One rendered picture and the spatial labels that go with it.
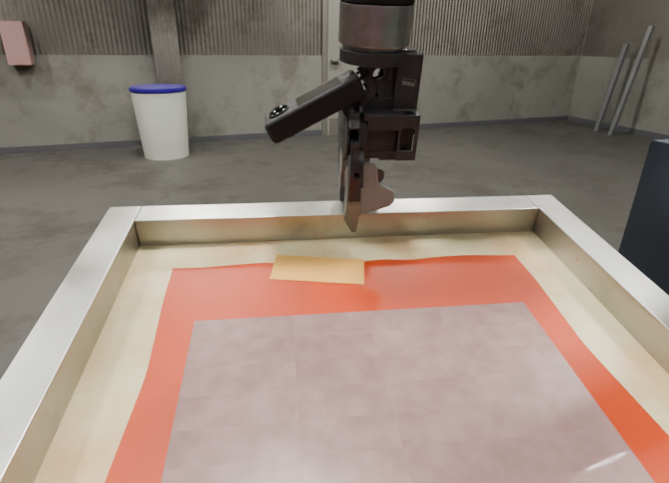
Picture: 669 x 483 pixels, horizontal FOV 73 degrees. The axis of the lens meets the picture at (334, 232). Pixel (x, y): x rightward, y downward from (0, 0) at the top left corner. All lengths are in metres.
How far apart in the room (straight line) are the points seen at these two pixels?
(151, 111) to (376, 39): 5.05
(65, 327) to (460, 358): 0.34
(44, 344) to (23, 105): 6.13
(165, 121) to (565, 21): 6.62
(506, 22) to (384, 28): 7.78
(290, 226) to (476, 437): 0.32
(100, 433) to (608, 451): 0.38
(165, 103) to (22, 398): 5.12
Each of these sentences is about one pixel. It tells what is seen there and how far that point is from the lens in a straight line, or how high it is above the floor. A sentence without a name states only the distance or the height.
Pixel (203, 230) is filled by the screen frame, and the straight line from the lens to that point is 0.57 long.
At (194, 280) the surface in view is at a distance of 0.52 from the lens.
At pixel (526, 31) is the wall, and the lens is 8.52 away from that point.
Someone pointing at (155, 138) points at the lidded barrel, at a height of 0.25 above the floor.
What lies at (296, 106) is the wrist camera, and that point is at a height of 1.27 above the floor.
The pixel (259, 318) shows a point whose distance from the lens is 0.46.
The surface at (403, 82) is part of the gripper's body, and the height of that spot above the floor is 1.29.
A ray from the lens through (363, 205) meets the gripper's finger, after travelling 0.54.
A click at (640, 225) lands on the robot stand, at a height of 1.07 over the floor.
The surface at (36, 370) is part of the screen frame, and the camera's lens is 0.42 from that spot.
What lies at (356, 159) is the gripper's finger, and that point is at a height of 1.21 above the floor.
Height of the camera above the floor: 1.34
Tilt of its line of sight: 23 degrees down
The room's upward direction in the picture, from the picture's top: 1 degrees clockwise
